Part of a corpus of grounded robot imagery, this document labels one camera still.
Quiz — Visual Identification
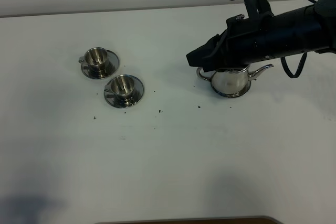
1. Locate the far steel teacup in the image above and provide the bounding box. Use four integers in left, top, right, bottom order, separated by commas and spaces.
79, 47, 109, 73

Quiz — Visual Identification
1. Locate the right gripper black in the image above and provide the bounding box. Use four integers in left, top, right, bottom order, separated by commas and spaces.
186, 0, 273, 72

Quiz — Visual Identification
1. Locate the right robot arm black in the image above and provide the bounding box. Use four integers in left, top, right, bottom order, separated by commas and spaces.
186, 0, 335, 72

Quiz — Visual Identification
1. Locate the stainless steel teapot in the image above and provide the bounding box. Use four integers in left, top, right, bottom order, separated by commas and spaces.
196, 64, 274, 94

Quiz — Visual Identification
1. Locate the teapot steel saucer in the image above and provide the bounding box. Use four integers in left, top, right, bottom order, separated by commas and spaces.
211, 81, 251, 98

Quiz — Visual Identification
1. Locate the far steel saucer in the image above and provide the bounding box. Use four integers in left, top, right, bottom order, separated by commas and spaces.
81, 49, 120, 79

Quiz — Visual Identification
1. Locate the near steel teacup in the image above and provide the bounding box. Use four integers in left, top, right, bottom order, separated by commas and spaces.
104, 74, 135, 100

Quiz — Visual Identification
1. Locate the steel teacup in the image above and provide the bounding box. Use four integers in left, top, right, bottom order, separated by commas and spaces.
104, 74, 135, 100
79, 47, 109, 73

